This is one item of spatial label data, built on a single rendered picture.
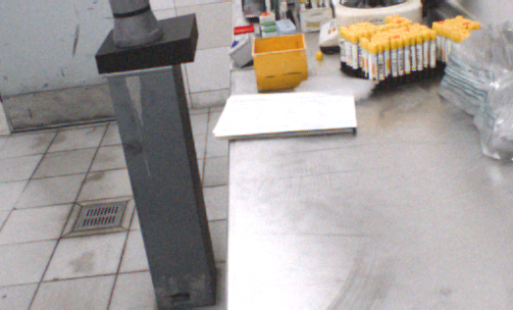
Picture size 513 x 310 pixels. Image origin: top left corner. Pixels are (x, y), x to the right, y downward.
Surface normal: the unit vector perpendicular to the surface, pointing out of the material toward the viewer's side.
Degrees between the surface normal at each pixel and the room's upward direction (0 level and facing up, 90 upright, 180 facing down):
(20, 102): 90
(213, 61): 90
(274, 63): 90
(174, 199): 90
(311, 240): 0
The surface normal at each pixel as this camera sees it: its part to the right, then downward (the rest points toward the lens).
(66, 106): 0.00, 0.39
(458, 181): -0.13, -0.91
